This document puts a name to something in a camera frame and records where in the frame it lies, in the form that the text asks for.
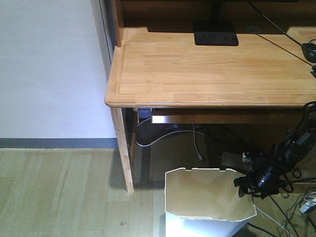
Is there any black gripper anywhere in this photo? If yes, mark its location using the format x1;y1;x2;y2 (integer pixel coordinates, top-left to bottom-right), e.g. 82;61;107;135
234;173;262;198

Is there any white trash bin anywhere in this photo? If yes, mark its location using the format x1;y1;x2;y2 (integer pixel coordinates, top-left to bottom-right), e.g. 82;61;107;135
164;168;257;237

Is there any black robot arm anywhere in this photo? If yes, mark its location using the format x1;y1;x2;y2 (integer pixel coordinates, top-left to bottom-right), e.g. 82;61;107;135
234;101;316;199

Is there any power strip under desk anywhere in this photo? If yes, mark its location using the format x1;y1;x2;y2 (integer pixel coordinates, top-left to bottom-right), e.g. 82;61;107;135
221;152;265;172

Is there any black computer mouse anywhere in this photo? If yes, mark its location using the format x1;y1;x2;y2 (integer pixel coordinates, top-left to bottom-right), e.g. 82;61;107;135
301;42;316;63

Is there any black computer monitor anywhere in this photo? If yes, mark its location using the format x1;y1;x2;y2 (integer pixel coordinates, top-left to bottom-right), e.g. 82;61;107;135
192;0;298;46

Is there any wooden desk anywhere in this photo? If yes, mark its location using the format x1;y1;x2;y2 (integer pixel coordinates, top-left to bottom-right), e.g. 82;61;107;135
105;0;316;192

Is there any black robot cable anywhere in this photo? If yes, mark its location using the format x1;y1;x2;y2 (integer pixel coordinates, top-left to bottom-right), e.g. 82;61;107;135
246;172;316;237

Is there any white cable under desk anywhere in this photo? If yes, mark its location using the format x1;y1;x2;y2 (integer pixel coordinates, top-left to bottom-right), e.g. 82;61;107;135
135;118;223;163

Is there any thin black mouse cable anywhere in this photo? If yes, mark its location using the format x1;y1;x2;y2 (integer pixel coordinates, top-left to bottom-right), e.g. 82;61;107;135
256;33;314;66

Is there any black monitor cable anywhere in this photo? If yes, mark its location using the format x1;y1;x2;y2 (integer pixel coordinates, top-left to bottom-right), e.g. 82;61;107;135
247;0;316;52

